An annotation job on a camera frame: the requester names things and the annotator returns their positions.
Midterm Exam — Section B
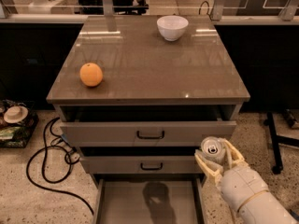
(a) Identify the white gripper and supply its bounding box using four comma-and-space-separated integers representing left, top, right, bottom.
194, 139, 269, 212

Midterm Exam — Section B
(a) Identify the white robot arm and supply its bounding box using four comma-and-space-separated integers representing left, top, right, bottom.
194, 136, 298, 224

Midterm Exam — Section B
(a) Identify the bottom grey drawer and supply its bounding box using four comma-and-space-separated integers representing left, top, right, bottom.
93, 177, 207, 224

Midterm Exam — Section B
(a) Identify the grey drawer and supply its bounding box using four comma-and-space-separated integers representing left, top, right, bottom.
81, 147, 202, 175
62, 105, 236, 147
93, 177, 207, 224

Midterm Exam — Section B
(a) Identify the grey drawer cabinet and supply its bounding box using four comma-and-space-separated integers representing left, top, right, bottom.
46, 14, 251, 224

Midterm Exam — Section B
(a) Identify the middle grey drawer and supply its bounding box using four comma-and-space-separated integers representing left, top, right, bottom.
81, 147, 202, 175

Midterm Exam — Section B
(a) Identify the top grey drawer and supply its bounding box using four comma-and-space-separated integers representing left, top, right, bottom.
62, 105, 236, 147

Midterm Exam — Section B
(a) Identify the black wheeled stand base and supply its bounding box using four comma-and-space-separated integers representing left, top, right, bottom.
263, 112, 299, 175

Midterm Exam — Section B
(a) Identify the white ceramic bowl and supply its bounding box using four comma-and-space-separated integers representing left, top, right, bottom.
157, 15, 189, 41

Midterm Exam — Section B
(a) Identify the orange fruit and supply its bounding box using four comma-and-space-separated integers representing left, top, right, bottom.
79, 63, 103, 87

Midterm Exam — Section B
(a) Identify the straw hat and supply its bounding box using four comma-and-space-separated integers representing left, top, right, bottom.
4, 105, 28, 123

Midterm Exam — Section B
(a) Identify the black middle drawer handle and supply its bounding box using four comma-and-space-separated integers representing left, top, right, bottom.
140, 162, 164, 171

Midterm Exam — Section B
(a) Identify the black drawer handle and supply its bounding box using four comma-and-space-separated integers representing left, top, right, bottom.
140, 162, 164, 171
136, 131, 165, 140

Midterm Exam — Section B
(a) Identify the black top drawer handle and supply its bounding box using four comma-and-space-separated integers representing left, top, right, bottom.
136, 131, 165, 140

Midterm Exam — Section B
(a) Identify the black floor cable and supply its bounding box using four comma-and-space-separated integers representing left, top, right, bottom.
25, 117, 95, 216

